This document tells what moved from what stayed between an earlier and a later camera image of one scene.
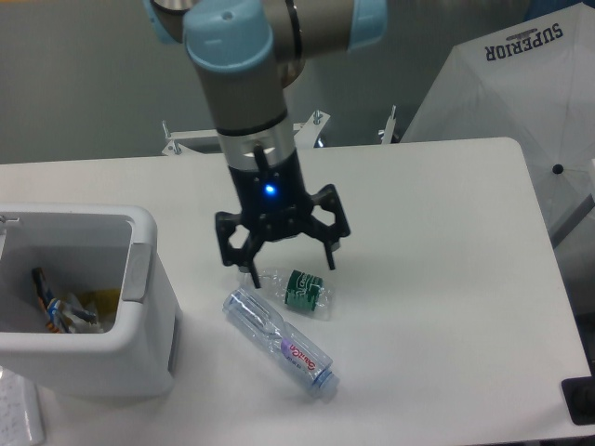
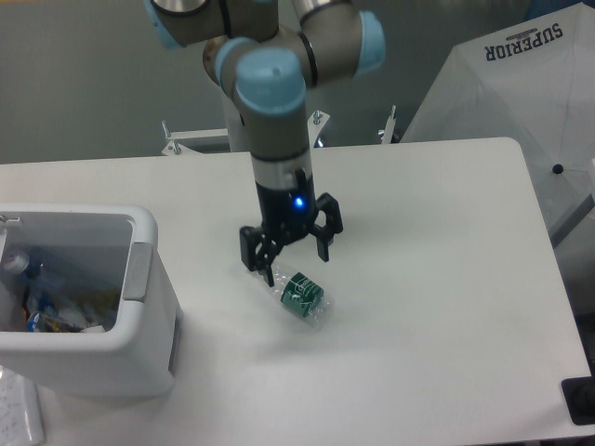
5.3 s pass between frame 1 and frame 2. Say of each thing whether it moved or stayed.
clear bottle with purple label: moved
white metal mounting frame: stayed
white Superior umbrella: stayed
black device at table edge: stayed
